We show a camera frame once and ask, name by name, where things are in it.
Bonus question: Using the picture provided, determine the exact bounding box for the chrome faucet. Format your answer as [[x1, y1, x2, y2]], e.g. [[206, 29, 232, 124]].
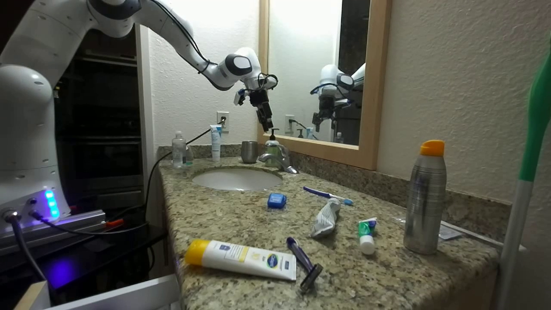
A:
[[257, 144, 299, 175]]

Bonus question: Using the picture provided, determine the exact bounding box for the soap pump dispenser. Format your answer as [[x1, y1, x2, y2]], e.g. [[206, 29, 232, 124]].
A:
[[264, 128, 282, 168]]

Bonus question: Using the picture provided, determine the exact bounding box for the grey metal cup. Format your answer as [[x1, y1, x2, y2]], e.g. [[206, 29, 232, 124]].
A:
[[240, 140, 259, 164]]

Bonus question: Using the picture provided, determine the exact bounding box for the white standing tube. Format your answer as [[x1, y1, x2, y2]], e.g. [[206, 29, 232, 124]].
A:
[[210, 124, 223, 162]]

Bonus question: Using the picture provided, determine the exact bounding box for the white sink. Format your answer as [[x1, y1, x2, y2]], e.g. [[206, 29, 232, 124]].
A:
[[192, 167, 284, 192]]

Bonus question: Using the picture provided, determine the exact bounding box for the clear plastic bottle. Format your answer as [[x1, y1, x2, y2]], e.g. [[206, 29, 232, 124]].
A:
[[171, 131, 187, 169]]

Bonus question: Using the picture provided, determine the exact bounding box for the blue floss box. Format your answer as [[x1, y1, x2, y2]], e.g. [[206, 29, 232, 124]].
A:
[[266, 193, 288, 210]]

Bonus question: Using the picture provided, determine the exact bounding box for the blue toothbrush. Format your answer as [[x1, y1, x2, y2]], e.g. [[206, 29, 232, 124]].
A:
[[302, 186, 354, 206]]

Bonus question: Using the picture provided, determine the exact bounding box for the wood framed mirror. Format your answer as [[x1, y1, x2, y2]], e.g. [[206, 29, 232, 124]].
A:
[[257, 0, 393, 171]]

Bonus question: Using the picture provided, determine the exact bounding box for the white grey sock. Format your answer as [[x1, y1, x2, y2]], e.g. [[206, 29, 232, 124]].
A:
[[310, 198, 342, 239]]

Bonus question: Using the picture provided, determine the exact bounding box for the white tube yellow cap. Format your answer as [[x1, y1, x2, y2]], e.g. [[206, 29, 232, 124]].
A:
[[184, 239, 298, 282]]

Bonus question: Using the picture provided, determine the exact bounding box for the blue razor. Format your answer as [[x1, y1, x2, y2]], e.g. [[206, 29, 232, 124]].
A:
[[286, 236, 324, 294]]

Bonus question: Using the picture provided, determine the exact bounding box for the dark shelf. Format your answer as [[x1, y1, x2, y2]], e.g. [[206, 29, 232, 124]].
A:
[[53, 25, 145, 212]]

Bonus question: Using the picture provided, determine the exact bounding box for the small green white tube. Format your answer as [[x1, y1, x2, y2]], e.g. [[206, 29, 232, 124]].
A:
[[357, 217, 378, 255]]

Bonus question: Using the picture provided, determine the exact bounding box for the silver spray can orange cap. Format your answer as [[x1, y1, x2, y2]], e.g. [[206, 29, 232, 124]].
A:
[[403, 139, 448, 255]]

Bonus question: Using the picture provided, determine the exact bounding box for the small white packet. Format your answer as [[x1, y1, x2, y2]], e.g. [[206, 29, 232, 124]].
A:
[[438, 224, 464, 241]]

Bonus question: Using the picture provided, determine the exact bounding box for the white drawer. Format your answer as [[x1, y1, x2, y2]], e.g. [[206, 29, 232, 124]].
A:
[[13, 273, 182, 310]]

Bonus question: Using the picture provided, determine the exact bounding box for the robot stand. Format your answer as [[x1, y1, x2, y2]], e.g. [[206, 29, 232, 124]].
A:
[[0, 210, 169, 307]]

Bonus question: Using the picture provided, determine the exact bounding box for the green grey pole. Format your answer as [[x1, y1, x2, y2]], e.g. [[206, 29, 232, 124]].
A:
[[494, 38, 551, 310]]

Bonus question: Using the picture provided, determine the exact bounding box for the grey cable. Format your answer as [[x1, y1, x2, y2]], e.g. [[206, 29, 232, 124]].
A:
[[0, 209, 49, 285]]

